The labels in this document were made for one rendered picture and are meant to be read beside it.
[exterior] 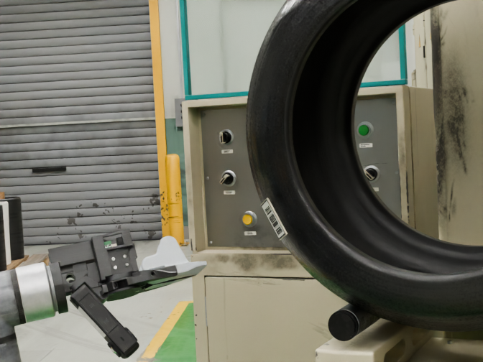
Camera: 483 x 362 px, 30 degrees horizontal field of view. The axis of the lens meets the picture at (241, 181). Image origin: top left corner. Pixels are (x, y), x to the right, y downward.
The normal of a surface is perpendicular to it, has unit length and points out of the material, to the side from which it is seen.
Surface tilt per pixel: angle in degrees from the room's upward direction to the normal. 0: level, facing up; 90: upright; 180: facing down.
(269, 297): 90
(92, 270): 71
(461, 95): 90
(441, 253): 80
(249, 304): 90
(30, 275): 42
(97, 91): 90
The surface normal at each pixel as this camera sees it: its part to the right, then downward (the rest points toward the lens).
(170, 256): 0.24, -0.31
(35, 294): 0.25, -0.04
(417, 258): -0.36, -0.10
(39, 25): -0.07, 0.06
